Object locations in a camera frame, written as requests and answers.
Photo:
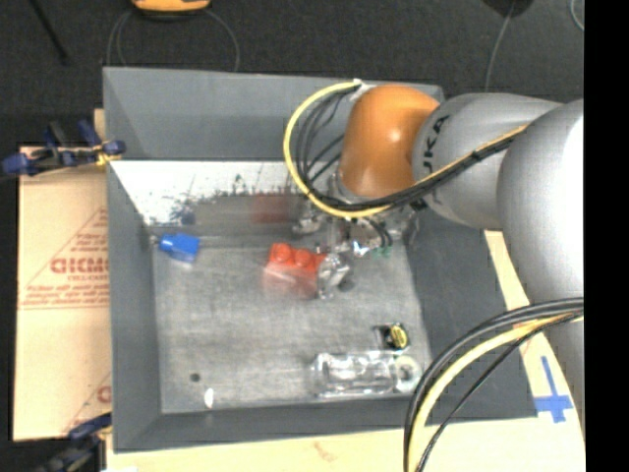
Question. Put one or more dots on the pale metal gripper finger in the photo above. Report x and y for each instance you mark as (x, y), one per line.
(327, 289)
(336, 266)

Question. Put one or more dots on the red toy brick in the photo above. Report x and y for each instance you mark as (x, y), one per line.
(292, 269)

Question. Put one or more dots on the black and yellow tape measure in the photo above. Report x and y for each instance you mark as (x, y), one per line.
(394, 336)

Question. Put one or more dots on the grey metal bin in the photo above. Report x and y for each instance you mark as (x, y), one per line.
(255, 332)

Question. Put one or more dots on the blue toy block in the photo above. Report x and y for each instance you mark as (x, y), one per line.
(180, 246)

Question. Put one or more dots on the small white oval piece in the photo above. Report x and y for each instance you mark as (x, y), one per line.
(209, 397)

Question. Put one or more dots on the brown cardboard board, red print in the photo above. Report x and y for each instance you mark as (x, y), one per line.
(59, 322)

